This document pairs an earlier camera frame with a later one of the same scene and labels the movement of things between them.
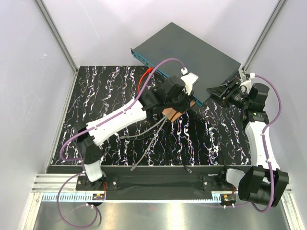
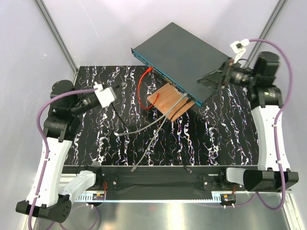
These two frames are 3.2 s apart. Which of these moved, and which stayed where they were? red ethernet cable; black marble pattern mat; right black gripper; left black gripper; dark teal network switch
Moved: right black gripper; left black gripper
Stayed: red ethernet cable; black marble pattern mat; dark teal network switch
